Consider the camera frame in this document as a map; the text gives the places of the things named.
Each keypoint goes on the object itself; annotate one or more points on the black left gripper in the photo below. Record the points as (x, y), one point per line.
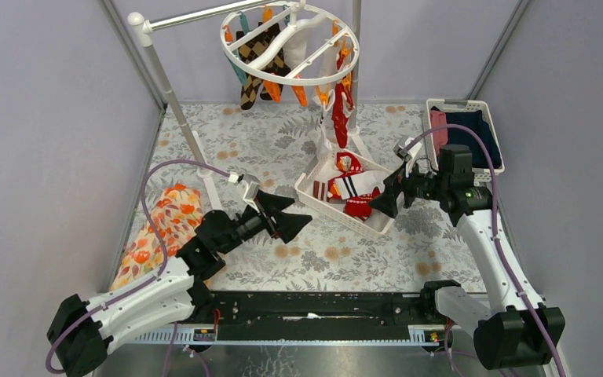
(267, 217)

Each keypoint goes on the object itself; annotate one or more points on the white round clip hanger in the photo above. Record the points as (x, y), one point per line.
(324, 48)

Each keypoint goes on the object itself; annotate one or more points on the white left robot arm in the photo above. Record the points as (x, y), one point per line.
(84, 332)

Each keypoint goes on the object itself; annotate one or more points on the white sock basket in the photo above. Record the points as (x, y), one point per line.
(319, 172)

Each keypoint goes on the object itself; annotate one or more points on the floral patterned table mat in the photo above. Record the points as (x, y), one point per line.
(277, 144)

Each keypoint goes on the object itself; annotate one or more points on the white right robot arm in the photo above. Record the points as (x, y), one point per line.
(516, 328)

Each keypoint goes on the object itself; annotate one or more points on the brown striped sock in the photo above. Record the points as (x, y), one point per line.
(320, 191)

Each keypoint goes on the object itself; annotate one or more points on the red dotted sock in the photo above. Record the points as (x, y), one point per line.
(358, 207)

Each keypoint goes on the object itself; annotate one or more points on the white basket with dark clothes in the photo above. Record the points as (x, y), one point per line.
(470, 124)

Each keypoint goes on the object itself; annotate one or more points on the orange clothes clip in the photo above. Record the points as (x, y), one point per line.
(323, 95)
(273, 90)

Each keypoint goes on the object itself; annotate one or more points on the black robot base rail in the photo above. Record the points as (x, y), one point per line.
(351, 318)

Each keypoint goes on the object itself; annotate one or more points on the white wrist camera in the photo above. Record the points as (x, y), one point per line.
(251, 186)
(407, 149)

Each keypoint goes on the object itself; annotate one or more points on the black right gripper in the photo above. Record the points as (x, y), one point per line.
(394, 184)

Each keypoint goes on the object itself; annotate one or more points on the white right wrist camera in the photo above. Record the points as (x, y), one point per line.
(407, 149)

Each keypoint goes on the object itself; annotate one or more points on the white sock with black stripes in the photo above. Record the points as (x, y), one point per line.
(323, 144)

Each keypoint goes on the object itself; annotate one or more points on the pink folded cloth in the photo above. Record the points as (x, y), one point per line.
(437, 120)

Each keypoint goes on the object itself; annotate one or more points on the orange floral cloth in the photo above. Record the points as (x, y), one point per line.
(161, 229)

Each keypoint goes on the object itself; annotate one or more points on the red white hanging sock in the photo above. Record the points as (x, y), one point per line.
(343, 108)

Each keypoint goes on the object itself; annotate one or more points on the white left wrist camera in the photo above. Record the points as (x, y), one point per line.
(251, 186)

